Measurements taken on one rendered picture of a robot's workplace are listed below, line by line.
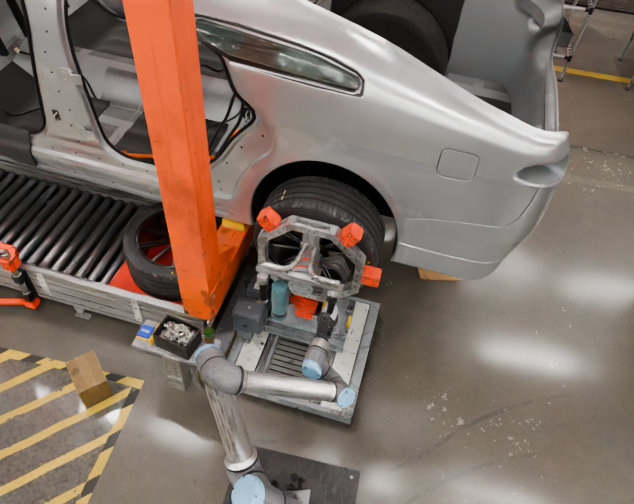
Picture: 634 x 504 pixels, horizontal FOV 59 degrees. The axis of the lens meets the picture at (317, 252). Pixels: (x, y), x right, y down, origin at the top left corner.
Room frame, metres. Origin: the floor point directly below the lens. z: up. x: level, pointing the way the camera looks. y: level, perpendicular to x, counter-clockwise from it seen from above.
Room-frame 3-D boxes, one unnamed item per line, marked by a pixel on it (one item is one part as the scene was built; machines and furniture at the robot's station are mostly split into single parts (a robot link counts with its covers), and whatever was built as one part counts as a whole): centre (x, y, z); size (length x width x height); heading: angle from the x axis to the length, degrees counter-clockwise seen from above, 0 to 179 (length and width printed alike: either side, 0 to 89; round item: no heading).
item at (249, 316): (1.92, 0.32, 0.26); 0.42 x 0.18 x 0.35; 169
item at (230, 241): (2.02, 0.51, 0.69); 0.52 x 0.17 x 0.35; 169
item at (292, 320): (1.96, 0.00, 0.32); 0.40 x 0.30 x 0.28; 79
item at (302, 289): (1.73, 0.04, 0.85); 0.21 x 0.14 x 0.14; 169
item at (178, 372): (1.49, 0.71, 0.21); 0.10 x 0.10 x 0.42; 79
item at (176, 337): (1.49, 0.67, 0.51); 0.20 x 0.14 x 0.13; 71
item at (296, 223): (1.80, 0.03, 0.85); 0.54 x 0.07 x 0.54; 79
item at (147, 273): (2.18, 0.83, 0.39); 0.66 x 0.66 x 0.24
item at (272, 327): (1.96, 0.00, 0.13); 0.50 x 0.36 x 0.10; 79
